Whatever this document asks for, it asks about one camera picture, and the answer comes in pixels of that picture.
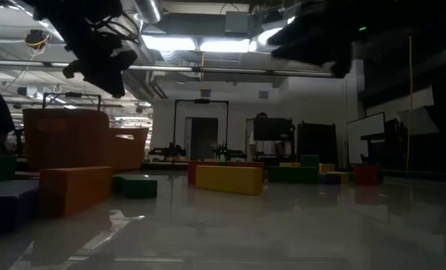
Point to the orange long block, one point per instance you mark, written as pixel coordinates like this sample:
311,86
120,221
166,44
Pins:
74,191

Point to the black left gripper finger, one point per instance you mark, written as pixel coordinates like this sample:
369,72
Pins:
108,85
71,70

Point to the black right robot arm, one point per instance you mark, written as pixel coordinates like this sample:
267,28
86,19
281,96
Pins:
376,18

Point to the red long block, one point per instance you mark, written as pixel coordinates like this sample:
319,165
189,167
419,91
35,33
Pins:
191,174

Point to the black monitor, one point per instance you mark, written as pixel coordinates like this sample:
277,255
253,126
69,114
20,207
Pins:
273,129

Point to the background black robot arm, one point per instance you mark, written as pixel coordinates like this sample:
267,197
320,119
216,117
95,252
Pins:
226,153
166,152

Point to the whiteboard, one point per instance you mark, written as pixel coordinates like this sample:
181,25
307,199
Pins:
365,138

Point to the smooth silver air duct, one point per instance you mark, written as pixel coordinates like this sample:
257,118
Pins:
147,9

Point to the red small block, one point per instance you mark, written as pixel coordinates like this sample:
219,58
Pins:
366,175

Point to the ceiling light panel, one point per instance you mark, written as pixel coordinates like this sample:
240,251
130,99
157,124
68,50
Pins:
224,45
168,43

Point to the tall black gantry frame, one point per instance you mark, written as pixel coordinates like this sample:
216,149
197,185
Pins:
202,101

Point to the grey ceiling box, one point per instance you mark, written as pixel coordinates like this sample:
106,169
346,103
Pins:
237,22

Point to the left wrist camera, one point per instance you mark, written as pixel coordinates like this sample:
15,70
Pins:
125,60

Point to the long metal ceiling rail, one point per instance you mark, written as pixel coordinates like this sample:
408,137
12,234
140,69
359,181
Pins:
162,68

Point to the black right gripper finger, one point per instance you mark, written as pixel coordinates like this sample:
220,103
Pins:
294,54
286,35

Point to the white round air duct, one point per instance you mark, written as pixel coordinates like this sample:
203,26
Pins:
267,35

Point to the green small block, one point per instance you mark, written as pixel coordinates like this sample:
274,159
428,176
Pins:
309,160

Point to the orange plastic bin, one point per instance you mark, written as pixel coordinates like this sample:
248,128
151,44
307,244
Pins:
65,142

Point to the yellow long block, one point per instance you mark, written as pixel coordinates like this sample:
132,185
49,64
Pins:
228,180

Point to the dark double door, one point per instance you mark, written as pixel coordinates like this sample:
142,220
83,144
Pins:
204,138

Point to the purple long block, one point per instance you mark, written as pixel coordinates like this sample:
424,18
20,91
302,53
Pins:
327,179
5,202

